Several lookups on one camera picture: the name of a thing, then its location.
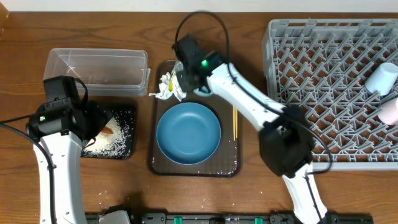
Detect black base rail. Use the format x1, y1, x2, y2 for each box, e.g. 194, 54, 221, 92
85, 212, 374, 224

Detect crumpled white paper napkin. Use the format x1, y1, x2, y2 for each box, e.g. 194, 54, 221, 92
149, 72, 187, 101

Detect orange carrot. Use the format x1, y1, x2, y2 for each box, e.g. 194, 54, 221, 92
101, 127, 113, 134

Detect clear plastic bin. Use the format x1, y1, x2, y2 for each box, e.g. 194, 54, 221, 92
44, 48, 150, 97

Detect crumpled silver foil wrapper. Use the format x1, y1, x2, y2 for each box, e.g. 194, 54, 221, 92
171, 60, 185, 75

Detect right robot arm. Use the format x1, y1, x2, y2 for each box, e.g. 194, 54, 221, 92
175, 52, 328, 223

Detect black waste tray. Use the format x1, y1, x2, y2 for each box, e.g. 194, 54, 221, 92
86, 103, 137, 159

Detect pile of white rice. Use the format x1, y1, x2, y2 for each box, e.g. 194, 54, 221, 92
82, 118, 126, 159

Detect small light blue bowl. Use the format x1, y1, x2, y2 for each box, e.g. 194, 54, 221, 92
193, 86, 213, 97

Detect large blue plate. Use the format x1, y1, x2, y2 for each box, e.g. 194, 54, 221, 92
155, 102, 222, 165

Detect grey dishwasher rack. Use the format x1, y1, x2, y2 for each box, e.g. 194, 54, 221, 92
262, 19, 397, 170

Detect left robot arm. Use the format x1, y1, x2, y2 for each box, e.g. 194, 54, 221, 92
27, 99, 113, 223

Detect dark brown serving tray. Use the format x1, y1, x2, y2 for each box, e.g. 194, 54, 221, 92
147, 60, 243, 178

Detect white pink cup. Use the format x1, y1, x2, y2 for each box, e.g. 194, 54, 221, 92
378, 98, 398, 125

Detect light blue cup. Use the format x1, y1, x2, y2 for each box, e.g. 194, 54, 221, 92
365, 62, 397, 96

